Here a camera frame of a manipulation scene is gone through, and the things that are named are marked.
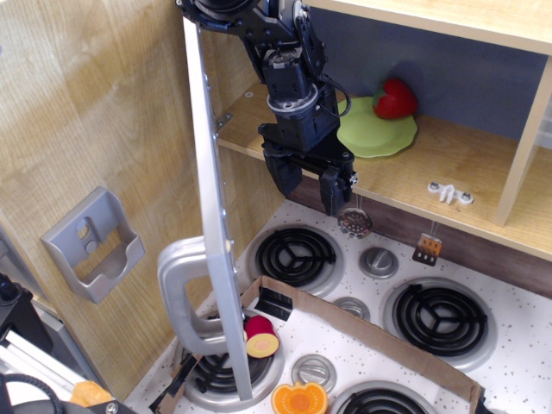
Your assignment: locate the orange toy pumpkin half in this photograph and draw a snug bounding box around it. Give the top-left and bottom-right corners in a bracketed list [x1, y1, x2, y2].
[271, 382, 329, 414]

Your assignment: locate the grey stove knob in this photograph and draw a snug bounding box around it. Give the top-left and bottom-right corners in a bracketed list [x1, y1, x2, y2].
[359, 247, 399, 279]
[292, 354, 337, 392]
[333, 297, 371, 322]

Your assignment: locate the hanging toy spatula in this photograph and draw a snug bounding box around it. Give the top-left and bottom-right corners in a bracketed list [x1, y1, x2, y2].
[412, 222, 442, 267]

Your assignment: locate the hanging toy slotted spoon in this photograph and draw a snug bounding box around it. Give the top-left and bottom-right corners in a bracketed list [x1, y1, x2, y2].
[337, 194, 373, 239]

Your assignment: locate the green plastic plate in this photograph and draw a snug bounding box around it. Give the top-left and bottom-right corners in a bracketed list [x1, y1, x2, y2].
[337, 97, 418, 159]

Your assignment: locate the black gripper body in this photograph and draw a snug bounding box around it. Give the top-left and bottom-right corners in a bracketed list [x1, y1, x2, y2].
[259, 84, 354, 177]

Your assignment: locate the back right stove burner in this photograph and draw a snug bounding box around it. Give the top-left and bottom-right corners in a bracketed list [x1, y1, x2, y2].
[381, 277, 499, 373]

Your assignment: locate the grey middle stove knob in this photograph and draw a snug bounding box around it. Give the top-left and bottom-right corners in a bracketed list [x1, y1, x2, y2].
[333, 297, 371, 322]

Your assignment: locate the red yellow toy fruit half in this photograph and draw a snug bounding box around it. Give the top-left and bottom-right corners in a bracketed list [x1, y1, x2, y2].
[245, 316, 280, 359]

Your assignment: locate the front right stove burner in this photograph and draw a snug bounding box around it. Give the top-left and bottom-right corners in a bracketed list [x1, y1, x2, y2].
[329, 380, 436, 414]

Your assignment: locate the back left stove burner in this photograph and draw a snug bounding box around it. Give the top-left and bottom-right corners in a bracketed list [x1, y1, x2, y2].
[245, 225, 344, 298]

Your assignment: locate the cardboard barrier strip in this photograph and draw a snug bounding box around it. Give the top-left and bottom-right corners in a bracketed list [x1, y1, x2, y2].
[150, 277, 481, 413]

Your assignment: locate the grey back stove knob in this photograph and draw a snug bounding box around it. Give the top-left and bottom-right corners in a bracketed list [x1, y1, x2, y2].
[359, 247, 399, 279]

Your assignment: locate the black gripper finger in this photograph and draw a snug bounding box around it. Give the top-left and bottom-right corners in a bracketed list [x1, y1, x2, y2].
[264, 153, 303, 195]
[319, 166, 356, 216]

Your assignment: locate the black equipment with cable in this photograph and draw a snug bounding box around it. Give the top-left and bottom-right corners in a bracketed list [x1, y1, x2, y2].
[1, 274, 131, 413]

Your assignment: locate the stove burner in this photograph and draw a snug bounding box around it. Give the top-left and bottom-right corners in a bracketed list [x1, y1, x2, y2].
[245, 225, 344, 298]
[381, 277, 499, 373]
[329, 380, 436, 414]
[184, 347, 285, 412]

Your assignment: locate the grey front stove knob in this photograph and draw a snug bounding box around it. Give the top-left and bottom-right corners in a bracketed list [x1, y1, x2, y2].
[292, 354, 337, 392]

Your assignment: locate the grey wall phone holder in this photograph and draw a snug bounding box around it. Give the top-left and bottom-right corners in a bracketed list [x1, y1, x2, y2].
[41, 186, 145, 304]

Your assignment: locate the red toy strawberry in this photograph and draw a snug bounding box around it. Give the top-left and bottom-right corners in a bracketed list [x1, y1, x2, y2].
[373, 78, 418, 120]

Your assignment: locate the white door latch clip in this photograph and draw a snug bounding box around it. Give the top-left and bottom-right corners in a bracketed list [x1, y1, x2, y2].
[427, 181, 474, 205]

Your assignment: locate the grey toy microwave door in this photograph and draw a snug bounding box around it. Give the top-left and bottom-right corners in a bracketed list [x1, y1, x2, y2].
[158, 19, 253, 400]

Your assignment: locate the front left stove burner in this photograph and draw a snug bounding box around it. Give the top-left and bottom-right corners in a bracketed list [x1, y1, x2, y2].
[184, 347, 285, 412]

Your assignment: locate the orange toy food piece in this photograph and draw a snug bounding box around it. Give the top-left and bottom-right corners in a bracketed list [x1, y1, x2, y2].
[69, 380, 113, 407]

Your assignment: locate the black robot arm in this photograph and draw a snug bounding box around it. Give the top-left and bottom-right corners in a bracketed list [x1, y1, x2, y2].
[177, 1, 357, 216]

